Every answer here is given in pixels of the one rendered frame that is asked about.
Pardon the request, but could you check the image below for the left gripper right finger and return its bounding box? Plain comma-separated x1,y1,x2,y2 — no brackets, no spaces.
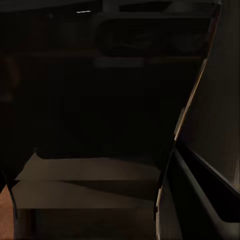
166,138,240,240

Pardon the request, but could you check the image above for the bottle of coffee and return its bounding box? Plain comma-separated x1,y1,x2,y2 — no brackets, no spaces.
0,0,222,240

